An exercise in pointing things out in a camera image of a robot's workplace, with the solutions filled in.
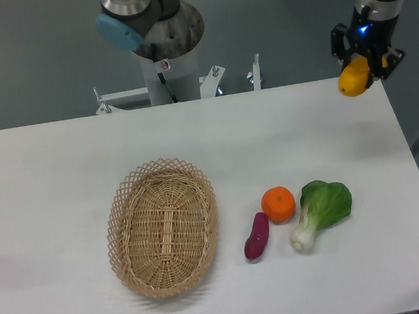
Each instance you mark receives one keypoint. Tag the orange tangerine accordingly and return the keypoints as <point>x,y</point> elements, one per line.
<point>279,204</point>

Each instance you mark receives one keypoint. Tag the green bok choy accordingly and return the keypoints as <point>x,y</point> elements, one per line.
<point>323,204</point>

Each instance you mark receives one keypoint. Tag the oval wicker basket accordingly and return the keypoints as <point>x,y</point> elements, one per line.
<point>162,228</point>

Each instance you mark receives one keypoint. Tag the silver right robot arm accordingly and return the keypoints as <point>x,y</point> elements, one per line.
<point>376,10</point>

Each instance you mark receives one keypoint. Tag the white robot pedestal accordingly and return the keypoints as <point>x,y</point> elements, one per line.
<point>168,57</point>

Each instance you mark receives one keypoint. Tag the yellow mango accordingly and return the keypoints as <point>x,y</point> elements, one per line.
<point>356,78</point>

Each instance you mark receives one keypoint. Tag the white mounting frame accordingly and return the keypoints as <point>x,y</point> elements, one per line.
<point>209,85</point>

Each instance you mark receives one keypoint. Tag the purple sweet potato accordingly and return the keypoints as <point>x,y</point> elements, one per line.
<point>258,239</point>

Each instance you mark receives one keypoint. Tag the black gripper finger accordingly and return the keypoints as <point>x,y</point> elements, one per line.
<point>338,49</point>
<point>380,67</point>

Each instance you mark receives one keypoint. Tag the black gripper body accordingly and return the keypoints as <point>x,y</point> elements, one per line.
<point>366,36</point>

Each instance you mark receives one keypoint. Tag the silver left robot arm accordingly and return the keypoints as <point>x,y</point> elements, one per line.
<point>126,23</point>

